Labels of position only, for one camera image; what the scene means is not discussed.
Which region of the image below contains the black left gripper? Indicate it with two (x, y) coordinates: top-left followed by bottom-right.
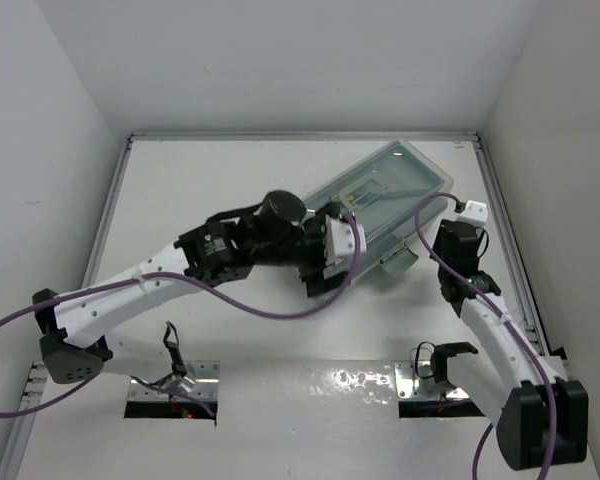
(250, 199), (347, 288)

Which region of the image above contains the green toolbox with clear lid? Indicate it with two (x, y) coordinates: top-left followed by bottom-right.
(303, 140), (454, 276)

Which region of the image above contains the black handle file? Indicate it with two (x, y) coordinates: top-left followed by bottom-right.
(345, 188), (428, 208)

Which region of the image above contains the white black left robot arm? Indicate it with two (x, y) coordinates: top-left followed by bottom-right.
(32, 190), (366, 386)

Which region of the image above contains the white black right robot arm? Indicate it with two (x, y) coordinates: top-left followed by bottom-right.
(431, 220), (589, 478)

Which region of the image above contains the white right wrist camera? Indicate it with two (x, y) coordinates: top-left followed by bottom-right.
(456, 200), (489, 227)

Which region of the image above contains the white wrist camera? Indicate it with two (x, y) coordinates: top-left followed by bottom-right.
(325, 217), (367, 265)
(456, 200), (489, 227)

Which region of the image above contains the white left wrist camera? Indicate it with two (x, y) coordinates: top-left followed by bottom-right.
(325, 217), (367, 265)

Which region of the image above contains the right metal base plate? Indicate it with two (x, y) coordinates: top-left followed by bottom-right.
(394, 361), (469, 402)

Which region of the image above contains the metal base plate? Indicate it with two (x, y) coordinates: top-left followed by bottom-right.
(127, 360), (220, 402)
(394, 361), (469, 402)

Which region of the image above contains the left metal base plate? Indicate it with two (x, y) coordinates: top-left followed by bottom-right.
(127, 360), (220, 402)

